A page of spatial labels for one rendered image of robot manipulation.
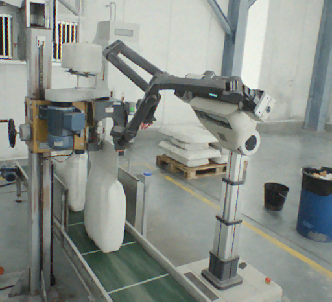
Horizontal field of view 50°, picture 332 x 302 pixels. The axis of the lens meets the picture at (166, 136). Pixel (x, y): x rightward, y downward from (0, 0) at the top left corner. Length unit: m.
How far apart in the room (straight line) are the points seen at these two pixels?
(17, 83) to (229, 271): 3.58
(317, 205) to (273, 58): 6.02
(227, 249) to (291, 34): 7.89
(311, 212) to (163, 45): 4.60
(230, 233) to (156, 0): 5.55
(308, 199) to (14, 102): 3.66
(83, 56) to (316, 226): 2.76
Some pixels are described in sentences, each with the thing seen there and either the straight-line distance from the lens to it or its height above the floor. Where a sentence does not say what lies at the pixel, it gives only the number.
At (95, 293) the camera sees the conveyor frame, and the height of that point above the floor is 0.32.
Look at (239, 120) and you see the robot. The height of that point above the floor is 1.36.
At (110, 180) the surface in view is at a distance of 2.31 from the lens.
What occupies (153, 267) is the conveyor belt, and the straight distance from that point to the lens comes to 2.34.
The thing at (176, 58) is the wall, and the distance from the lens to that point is 7.43.
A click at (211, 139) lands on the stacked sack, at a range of 5.11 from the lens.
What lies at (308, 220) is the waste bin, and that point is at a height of 0.19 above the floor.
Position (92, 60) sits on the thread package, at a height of 1.60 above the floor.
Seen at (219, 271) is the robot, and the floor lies 0.35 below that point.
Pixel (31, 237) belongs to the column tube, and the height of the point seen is 0.44.
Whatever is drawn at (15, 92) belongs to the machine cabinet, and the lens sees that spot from 4.98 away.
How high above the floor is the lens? 1.64
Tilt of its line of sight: 12 degrees down
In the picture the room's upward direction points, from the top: 4 degrees clockwise
